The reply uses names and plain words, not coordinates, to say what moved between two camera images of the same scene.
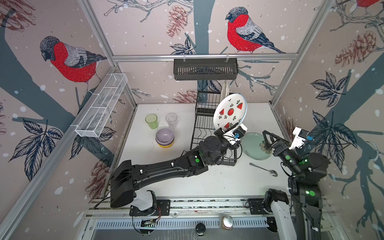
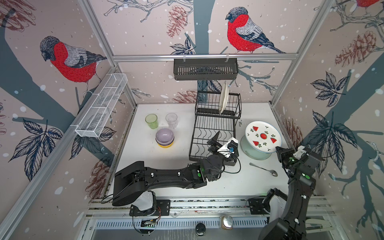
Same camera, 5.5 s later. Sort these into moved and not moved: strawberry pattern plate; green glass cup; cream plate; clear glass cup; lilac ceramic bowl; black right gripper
Moved: black right gripper; strawberry pattern plate
Not moved: cream plate; green glass cup; lilac ceramic bowl; clear glass cup
